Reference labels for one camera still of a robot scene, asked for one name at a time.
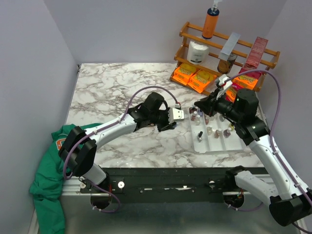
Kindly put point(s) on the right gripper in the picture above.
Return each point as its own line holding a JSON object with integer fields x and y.
{"x": 208, "y": 105}

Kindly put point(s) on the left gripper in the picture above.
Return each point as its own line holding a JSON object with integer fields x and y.
{"x": 167, "y": 126}

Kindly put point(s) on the green jacket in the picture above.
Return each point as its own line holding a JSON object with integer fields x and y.
{"x": 47, "y": 186}

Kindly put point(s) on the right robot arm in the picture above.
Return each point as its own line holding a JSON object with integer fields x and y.
{"x": 290, "y": 198}

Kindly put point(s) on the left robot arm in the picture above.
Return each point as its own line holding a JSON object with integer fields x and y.
{"x": 79, "y": 148}

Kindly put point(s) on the pink glitter polish bottle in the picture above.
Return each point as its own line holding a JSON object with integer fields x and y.
{"x": 207, "y": 119}

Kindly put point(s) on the orange pink box lower right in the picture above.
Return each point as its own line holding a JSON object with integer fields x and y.
{"x": 232, "y": 91}

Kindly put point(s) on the orange pink box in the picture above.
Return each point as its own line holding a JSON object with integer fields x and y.
{"x": 232, "y": 91}
{"x": 249, "y": 80}

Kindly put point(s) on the white polish bottle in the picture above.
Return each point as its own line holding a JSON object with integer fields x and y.
{"x": 197, "y": 120}

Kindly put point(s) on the red polish bottle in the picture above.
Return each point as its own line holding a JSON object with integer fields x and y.
{"x": 193, "y": 113}

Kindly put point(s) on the clear polish bottle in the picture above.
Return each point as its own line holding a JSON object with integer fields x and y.
{"x": 209, "y": 130}

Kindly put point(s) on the gold glitter polish bottle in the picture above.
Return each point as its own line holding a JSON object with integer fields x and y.
{"x": 217, "y": 133}

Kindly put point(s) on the white organizer tray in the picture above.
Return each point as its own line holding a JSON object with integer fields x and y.
{"x": 213, "y": 135}

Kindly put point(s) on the rose polish bottle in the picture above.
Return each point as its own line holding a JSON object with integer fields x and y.
{"x": 227, "y": 133}

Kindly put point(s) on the dark glass jar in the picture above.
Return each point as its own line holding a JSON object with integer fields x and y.
{"x": 225, "y": 66}

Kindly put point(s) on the black cap glitter polish bottle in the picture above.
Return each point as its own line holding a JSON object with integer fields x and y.
{"x": 199, "y": 136}

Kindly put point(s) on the orange pink box upper right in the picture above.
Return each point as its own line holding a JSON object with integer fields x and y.
{"x": 249, "y": 80}

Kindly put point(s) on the orange box far left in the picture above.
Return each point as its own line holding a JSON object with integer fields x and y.
{"x": 184, "y": 72}

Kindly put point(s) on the wooden shelf rack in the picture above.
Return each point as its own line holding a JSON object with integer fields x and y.
{"x": 241, "y": 49}

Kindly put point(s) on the white jar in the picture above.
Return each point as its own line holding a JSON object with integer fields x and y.
{"x": 197, "y": 52}

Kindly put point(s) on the grey blue tall box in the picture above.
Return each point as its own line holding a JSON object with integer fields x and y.
{"x": 229, "y": 46}

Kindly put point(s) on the red tall box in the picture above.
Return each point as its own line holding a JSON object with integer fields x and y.
{"x": 256, "y": 53}

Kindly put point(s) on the orange spray bottle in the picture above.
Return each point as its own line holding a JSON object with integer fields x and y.
{"x": 211, "y": 20}

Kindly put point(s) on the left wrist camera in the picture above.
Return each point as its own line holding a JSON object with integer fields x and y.
{"x": 176, "y": 113}

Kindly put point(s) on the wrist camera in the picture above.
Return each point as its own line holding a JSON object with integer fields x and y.
{"x": 176, "y": 113}
{"x": 223, "y": 83}

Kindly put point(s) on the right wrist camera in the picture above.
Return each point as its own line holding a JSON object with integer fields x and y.
{"x": 223, "y": 83}

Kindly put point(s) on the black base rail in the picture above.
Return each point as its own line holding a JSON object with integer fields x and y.
{"x": 173, "y": 185}

